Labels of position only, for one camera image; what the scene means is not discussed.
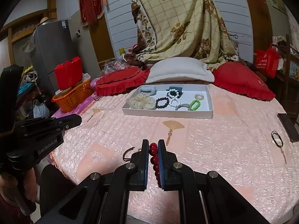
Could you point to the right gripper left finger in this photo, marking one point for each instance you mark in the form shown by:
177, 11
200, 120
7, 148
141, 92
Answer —
138, 181

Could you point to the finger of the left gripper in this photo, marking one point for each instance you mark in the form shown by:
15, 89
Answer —
66, 122

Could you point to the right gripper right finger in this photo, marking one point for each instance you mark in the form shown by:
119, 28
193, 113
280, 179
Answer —
170, 177

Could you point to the cream dotted scrunchie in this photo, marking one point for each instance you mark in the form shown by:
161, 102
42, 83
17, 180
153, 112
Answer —
142, 101

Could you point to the dark blue hair claw clip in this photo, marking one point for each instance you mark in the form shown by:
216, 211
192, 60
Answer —
174, 92

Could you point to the grey fluffy hair scrunchie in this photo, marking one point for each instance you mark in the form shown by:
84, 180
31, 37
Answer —
148, 89

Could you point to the brown metal hook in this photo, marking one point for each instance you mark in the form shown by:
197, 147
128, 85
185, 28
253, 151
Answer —
131, 155

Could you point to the orange plastic basket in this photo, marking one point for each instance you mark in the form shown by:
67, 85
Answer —
73, 97

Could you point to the red box in basket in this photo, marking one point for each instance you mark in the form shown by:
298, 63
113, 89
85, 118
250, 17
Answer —
69, 73

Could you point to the red frilled cushion left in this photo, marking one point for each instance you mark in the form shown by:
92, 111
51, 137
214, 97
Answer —
119, 81

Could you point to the white shallow cardboard tray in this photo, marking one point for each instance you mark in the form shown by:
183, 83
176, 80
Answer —
195, 102

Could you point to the clear plastic bag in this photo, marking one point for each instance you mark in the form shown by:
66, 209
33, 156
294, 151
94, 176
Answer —
115, 65

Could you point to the grey refrigerator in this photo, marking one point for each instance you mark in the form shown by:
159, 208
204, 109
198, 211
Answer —
53, 46

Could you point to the white pillow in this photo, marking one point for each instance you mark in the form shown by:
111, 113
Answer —
179, 69

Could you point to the red cushion right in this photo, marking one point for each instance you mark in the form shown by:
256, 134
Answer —
239, 79

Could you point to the red hanging decoration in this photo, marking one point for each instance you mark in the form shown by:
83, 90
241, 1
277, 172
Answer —
91, 11

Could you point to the wooden chair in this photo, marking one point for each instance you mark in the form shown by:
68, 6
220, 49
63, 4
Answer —
287, 92

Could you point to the red shopping bag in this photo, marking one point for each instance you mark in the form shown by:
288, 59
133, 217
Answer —
267, 61

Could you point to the floral beige checked blanket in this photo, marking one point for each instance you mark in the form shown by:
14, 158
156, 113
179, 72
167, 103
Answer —
181, 28

